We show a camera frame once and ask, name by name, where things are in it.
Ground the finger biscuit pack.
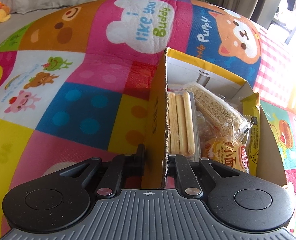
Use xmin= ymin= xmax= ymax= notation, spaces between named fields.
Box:
xmin=167 ymin=90 xmax=201 ymax=161

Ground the yellow mini bread packet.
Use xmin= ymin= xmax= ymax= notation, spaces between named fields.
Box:
xmin=202 ymin=138 xmax=249 ymax=173

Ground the yellow cardboard box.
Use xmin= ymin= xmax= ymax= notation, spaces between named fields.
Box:
xmin=141 ymin=48 xmax=289 ymax=189

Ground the colourful cartoon play mat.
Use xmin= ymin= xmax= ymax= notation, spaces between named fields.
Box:
xmin=0 ymin=0 xmax=296 ymax=237

